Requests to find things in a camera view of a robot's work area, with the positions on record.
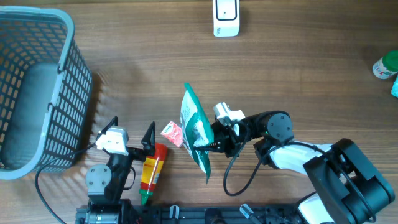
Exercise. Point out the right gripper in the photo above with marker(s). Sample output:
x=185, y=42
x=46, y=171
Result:
x=227, y=141

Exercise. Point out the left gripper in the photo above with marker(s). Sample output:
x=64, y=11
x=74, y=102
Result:
x=148, y=145

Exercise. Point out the green 3M gloves package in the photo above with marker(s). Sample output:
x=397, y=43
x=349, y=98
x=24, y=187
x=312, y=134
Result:
x=196, y=130

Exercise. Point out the red sauce bottle green cap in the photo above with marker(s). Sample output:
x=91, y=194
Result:
x=151, y=171

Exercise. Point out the teal wet wipes pack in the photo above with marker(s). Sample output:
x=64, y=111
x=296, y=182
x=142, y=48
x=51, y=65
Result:
x=394, y=90

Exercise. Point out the green lid jar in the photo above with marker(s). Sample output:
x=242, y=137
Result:
x=386, y=66

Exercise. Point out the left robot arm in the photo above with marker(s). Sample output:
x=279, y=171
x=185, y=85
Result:
x=106, y=182

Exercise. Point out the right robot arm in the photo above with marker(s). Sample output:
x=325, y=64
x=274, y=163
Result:
x=348, y=187

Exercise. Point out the white barcode scanner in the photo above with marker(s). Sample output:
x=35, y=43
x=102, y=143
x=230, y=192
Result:
x=226, y=18

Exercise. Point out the grey plastic shopping basket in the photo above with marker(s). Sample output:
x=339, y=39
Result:
x=45, y=91

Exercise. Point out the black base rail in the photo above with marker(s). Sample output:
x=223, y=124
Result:
x=199, y=214

